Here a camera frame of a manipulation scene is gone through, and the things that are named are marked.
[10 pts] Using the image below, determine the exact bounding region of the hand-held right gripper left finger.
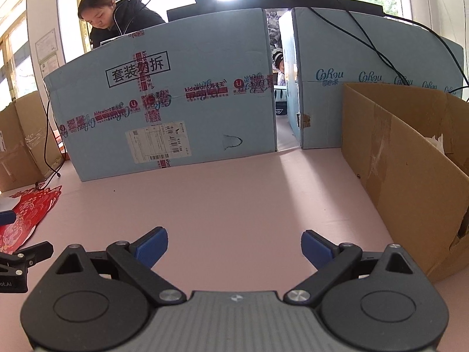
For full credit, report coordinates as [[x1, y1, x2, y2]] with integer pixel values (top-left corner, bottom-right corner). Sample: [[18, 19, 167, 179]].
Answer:
[[44, 226, 186, 306]]

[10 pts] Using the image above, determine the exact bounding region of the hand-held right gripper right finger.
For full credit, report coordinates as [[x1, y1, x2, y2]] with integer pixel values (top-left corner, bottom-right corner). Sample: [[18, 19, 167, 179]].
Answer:
[[284, 229, 426, 306]]

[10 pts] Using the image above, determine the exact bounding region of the brown cardboard box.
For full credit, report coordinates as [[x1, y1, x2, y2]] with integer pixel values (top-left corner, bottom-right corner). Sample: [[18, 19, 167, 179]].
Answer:
[[341, 82, 469, 283], [0, 91, 64, 193]]

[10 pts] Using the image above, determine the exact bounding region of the white fabric shopping bag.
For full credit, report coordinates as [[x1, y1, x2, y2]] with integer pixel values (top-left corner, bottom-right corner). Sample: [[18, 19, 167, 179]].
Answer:
[[425, 134, 446, 155]]

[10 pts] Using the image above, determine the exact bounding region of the red paper cutting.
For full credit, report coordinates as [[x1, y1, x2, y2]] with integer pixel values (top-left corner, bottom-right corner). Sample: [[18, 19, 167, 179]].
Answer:
[[0, 185, 63, 253]]

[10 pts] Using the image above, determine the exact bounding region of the large taped blue cardboard box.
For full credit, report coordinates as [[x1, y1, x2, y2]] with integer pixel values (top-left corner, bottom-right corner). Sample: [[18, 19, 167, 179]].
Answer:
[[43, 7, 277, 182]]

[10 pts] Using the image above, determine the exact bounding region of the black shelf bar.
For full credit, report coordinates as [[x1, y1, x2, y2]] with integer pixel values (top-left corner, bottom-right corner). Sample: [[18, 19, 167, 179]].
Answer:
[[166, 0, 385, 23]]

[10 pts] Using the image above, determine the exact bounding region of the black cable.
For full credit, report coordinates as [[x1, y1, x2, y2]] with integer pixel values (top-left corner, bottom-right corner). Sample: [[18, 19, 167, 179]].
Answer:
[[37, 77, 61, 187]]

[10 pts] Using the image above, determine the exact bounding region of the wall poster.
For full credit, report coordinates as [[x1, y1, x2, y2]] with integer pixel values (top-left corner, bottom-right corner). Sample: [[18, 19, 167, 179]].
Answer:
[[38, 54, 59, 77]]

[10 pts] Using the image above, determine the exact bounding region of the white wall certificate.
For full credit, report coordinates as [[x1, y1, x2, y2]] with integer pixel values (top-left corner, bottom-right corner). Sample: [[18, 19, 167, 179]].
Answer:
[[35, 28, 59, 58]]

